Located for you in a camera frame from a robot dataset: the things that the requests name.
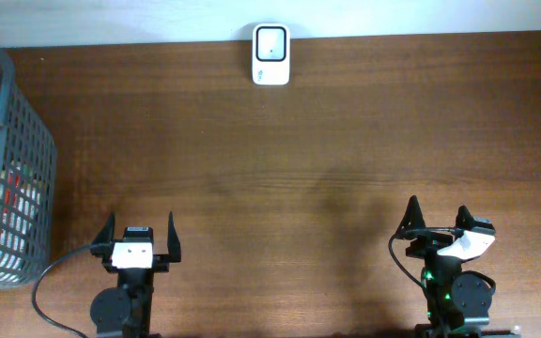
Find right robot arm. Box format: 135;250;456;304
388;195;518;338

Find white barcode scanner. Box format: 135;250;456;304
252;23;291;85

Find items inside basket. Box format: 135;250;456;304
0;164;48;289

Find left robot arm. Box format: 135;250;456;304
90;214;182;338

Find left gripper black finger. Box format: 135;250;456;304
167;211;181;263
90;212;116;256

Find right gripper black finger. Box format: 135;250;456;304
395;195;426;238
456;206;475;231

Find grey plastic mesh basket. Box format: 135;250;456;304
0;48;57;290

